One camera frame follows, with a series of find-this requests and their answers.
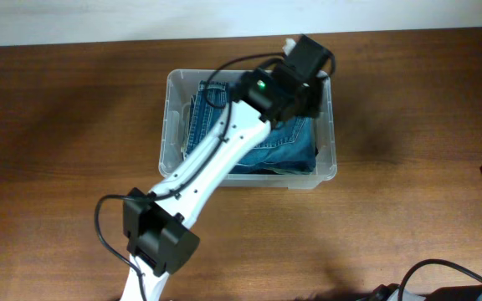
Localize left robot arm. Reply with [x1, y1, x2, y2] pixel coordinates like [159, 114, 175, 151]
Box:
[121, 35, 336, 300]

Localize dark blue jeans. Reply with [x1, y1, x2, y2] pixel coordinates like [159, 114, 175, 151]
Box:
[181, 80, 318, 175]

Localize clear plastic storage bin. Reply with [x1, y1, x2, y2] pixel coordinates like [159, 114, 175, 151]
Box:
[158, 69, 338, 189]

